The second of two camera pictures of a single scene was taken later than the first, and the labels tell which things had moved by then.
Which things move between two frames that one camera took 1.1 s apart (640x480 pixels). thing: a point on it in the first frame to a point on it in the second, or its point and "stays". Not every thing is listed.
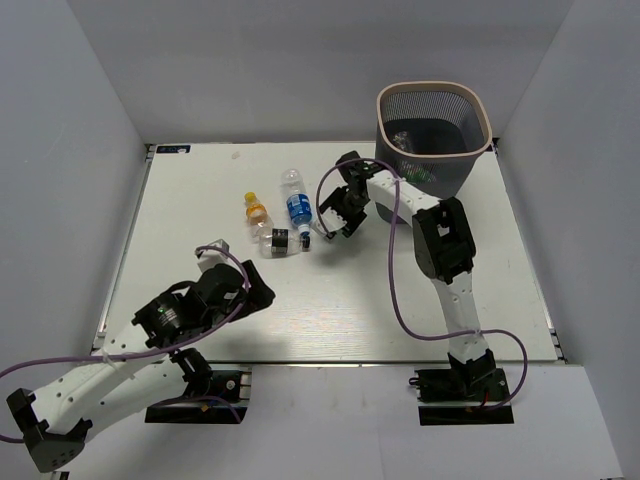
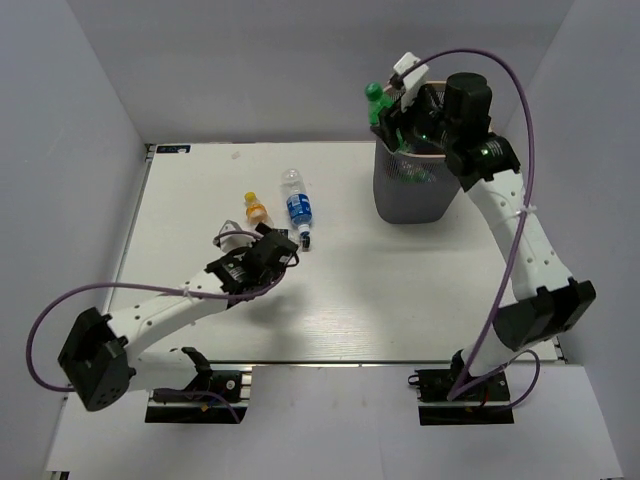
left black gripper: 262,294 to 277,273
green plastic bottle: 421,175 stays
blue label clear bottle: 298,201 stays
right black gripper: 354,223 to 393,119
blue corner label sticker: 174,149 stays
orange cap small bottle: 259,223 stays
